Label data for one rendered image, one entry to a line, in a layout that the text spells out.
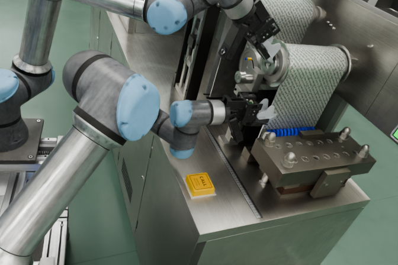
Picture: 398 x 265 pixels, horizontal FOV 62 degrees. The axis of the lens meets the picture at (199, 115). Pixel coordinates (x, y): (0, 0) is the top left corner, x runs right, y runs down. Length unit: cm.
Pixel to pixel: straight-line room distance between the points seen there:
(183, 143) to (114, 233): 111
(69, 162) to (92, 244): 135
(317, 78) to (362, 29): 25
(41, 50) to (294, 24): 86
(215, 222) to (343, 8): 87
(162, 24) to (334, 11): 80
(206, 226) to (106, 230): 112
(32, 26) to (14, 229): 63
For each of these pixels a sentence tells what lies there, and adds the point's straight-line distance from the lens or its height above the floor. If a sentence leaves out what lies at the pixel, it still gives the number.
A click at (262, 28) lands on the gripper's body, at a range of 93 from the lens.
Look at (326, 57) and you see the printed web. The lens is 114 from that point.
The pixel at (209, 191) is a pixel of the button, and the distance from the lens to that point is 102.
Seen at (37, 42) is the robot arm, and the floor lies 115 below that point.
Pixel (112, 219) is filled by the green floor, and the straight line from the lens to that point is 206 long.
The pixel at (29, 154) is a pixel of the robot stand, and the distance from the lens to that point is 122.
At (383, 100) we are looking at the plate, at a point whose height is 123.
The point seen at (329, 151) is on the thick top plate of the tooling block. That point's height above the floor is 103.
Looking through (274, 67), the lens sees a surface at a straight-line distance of 104.
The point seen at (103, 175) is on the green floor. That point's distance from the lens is 227.
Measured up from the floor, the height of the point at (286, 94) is 117.
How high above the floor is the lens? 165
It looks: 34 degrees down
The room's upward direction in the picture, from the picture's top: 16 degrees clockwise
